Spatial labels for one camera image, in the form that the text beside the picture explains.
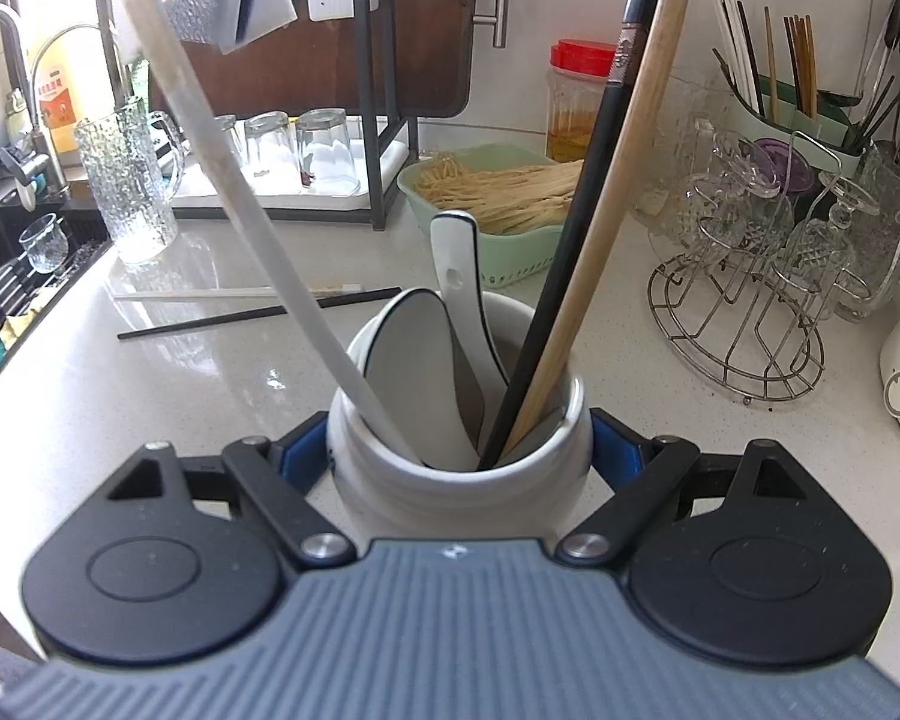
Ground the thin curved faucet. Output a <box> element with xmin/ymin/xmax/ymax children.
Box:
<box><xmin>28</xmin><ymin>22</ymin><xmax>134</xmax><ymax>158</ymax></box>

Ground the wooden cutting board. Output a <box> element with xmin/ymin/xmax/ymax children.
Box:
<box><xmin>270</xmin><ymin>0</ymin><xmax>481</xmax><ymax>121</ymax></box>

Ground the black chopstick silver band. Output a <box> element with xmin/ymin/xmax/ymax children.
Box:
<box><xmin>476</xmin><ymin>0</ymin><xmax>665</xmax><ymax>470</ymax></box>

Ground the clear drinking glass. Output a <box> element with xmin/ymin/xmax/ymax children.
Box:
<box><xmin>294</xmin><ymin>108</ymin><xmax>362</xmax><ymax>196</ymax></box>
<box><xmin>244</xmin><ymin>111</ymin><xmax>297</xmax><ymax>177</ymax></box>
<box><xmin>214</xmin><ymin>114</ymin><xmax>248</xmax><ymax>173</ymax></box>

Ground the cut glass cup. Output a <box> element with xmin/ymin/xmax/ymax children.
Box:
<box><xmin>776</xmin><ymin>169</ymin><xmax>882</xmax><ymax>301</ymax></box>

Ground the black metal rack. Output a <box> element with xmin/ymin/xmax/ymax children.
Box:
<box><xmin>94</xmin><ymin>0</ymin><xmax>421</xmax><ymax>233</ymax></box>

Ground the green plastic basket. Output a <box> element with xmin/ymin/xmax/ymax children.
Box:
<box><xmin>397</xmin><ymin>144</ymin><xmax>593</xmax><ymax>290</ymax></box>

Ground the metal wire cup rack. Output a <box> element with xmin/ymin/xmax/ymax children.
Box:
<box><xmin>647</xmin><ymin>240</ymin><xmax>827</xmax><ymax>407</ymax></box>

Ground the row of hanging kitchen utensils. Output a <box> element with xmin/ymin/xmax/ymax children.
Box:
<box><xmin>840</xmin><ymin>0</ymin><xmax>900</xmax><ymax>166</ymax></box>

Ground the dried noodle bundle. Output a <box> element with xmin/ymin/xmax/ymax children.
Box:
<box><xmin>414</xmin><ymin>151</ymin><xmax>586</xmax><ymax>235</ymax></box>

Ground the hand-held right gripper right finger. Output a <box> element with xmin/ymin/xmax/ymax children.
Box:
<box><xmin>555</xmin><ymin>409</ymin><xmax>807</xmax><ymax>567</ymax></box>

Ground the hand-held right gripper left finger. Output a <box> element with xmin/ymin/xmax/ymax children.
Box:
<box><xmin>105</xmin><ymin>411</ymin><xmax>357</xmax><ymax>569</ymax></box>

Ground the plain black chopstick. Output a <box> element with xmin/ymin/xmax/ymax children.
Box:
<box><xmin>116</xmin><ymin>286</ymin><xmax>404</xmax><ymax>341</ymax></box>

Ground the yellow detergent bottle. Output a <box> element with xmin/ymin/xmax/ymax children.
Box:
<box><xmin>36</xmin><ymin>36</ymin><xmax>110</xmax><ymax>158</ymax></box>

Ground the wooden chopstick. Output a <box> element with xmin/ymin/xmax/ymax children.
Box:
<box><xmin>504</xmin><ymin>0</ymin><xmax>698</xmax><ymax>458</ymax></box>

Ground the textured glass mug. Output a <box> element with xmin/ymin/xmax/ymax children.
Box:
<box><xmin>832</xmin><ymin>142</ymin><xmax>900</xmax><ymax>323</ymax></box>

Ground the chrome kitchen faucet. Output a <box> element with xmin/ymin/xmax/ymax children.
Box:
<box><xmin>0</xmin><ymin>4</ymin><xmax>72</xmax><ymax>200</ymax></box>

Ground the purple plastic container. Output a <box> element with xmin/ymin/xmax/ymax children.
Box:
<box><xmin>750</xmin><ymin>136</ymin><xmax>818</xmax><ymax>196</ymax></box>

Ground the red lid plastic jar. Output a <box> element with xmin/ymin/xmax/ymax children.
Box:
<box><xmin>546</xmin><ymin>39</ymin><xmax>623</xmax><ymax>164</ymax></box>

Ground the white ceramic jar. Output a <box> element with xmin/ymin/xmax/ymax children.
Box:
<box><xmin>326</xmin><ymin>289</ymin><xmax>593</xmax><ymax>541</ymax></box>

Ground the white ceramic spoon dark rim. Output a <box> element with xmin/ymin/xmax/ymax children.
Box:
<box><xmin>356</xmin><ymin>289</ymin><xmax>458</xmax><ymax>466</ymax></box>
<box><xmin>429</xmin><ymin>210</ymin><xmax>511</xmax><ymax>421</ymax></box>

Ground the textured glass pitcher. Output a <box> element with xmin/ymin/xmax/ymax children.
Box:
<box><xmin>73</xmin><ymin>101</ymin><xmax>185</xmax><ymax>265</ymax></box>

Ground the small wine glass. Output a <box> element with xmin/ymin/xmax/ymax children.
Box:
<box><xmin>19</xmin><ymin>211</ymin><xmax>70</xmax><ymax>275</ymax></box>

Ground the bunch of assorted chopsticks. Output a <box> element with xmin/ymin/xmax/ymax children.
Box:
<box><xmin>709</xmin><ymin>0</ymin><xmax>822</xmax><ymax>121</ymax></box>

